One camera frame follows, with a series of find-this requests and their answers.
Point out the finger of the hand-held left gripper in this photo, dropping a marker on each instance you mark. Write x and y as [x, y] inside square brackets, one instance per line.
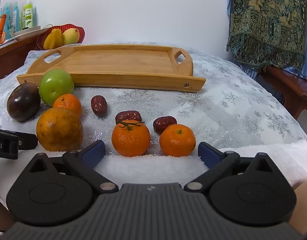
[28, 141]

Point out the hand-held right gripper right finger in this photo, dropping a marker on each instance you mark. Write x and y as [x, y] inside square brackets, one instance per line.
[208, 155]

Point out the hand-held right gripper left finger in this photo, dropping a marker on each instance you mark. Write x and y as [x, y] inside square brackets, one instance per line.
[94, 153]

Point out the large dull orange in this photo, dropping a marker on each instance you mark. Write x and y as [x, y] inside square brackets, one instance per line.
[59, 130]

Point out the small mandarin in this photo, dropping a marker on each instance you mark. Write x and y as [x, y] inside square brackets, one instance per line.
[68, 103]
[177, 141]

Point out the mandarin with stem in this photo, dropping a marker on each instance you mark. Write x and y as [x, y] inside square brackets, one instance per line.
[131, 138]

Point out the dark purple round fruit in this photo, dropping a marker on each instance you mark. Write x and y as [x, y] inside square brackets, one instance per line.
[23, 102]

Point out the red date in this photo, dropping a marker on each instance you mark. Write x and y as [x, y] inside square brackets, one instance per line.
[99, 105]
[128, 115]
[163, 123]

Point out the green apple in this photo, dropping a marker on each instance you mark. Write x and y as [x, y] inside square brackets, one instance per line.
[56, 86]

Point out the wooden tray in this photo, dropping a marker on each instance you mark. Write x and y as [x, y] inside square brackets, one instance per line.
[118, 62]

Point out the brown wooden cabinet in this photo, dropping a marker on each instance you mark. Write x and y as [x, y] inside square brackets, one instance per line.
[11, 57]

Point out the white papers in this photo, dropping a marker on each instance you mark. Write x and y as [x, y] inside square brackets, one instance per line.
[4, 42]

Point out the yellow starfruit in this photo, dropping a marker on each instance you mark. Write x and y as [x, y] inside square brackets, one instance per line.
[53, 40]

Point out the brown wooden chair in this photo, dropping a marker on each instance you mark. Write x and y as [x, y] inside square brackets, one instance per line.
[291, 90]

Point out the white plastic tray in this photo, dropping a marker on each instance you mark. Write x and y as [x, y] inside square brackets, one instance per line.
[26, 31]

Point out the yellow mango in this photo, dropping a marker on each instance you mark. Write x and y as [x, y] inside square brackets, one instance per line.
[71, 37]

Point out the red ribbed bowl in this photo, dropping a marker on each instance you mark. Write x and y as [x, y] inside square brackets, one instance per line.
[79, 31]

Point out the teal bottle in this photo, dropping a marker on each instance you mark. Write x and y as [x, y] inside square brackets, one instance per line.
[16, 17]
[7, 21]

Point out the green bottle with white cap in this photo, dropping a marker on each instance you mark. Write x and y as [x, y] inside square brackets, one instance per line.
[27, 15]

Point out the green patterned shawl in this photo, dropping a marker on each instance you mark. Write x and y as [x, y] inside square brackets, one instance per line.
[266, 22]

